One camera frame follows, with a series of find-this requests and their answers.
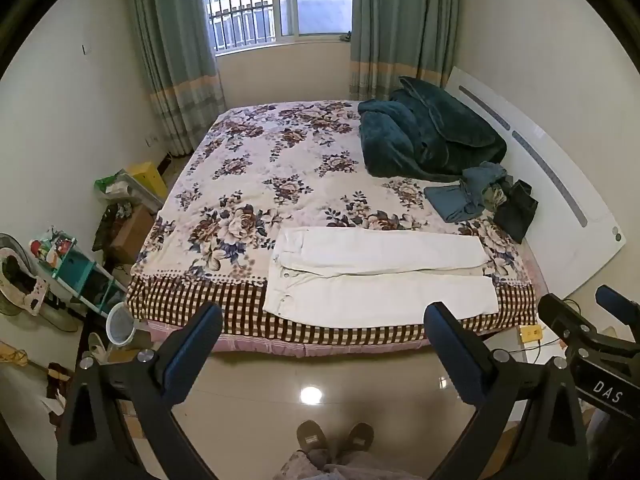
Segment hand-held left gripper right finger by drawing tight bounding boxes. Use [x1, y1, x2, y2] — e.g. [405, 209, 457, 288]
[422, 301, 591, 480]

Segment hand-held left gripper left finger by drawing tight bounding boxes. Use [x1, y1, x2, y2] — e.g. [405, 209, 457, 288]
[56, 302, 224, 480]

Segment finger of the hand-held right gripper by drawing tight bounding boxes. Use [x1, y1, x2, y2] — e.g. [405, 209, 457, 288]
[595, 285, 640, 321]
[537, 294, 601, 356]

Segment white pants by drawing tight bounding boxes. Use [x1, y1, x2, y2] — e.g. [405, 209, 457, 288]
[262, 226, 499, 330]

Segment white waste bin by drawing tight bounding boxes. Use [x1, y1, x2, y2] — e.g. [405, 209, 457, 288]
[106, 302, 138, 347]

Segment white shoes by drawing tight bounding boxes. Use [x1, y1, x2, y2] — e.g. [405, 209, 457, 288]
[87, 332, 108, 365]

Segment white bed headboard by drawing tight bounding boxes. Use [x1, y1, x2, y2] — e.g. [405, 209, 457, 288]
[445, 66, 627, 301]

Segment dark folded clothes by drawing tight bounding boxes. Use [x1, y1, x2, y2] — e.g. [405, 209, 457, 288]
[494, 179, 539, 243]

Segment brown slipper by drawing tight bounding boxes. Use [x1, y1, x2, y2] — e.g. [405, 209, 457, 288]
[296, 420, 328, 466]
[340, 422, 376, 461]

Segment cardboard box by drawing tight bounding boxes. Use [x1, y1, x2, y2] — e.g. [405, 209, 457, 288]
[109, 205, 157, 265]

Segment teal storage shelf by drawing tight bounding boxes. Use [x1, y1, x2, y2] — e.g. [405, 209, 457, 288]
[50, 240, 128, 318]

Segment blue folded clothes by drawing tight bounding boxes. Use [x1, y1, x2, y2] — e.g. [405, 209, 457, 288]
[424, 162, 508, 223]

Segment yellow box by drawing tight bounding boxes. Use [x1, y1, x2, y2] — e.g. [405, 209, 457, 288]
[125, 161, 168, 200]

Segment green plastic bag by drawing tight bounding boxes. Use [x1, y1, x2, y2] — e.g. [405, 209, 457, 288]
[95, 170, 132, 196]

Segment bed with floral sheet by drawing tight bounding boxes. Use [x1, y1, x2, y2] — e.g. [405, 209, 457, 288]
[125, 100, 538, 356]

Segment teal fleece blanket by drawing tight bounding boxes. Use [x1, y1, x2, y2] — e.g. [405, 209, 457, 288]
[357, 76, 508, 181]

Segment green striped curtain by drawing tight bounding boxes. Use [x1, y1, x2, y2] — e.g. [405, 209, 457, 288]
[122, 0, 228, 157]
[348, 0, 462, 102]

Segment barred window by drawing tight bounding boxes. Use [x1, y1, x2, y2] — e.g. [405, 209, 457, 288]
[200, 0, 356, 53]

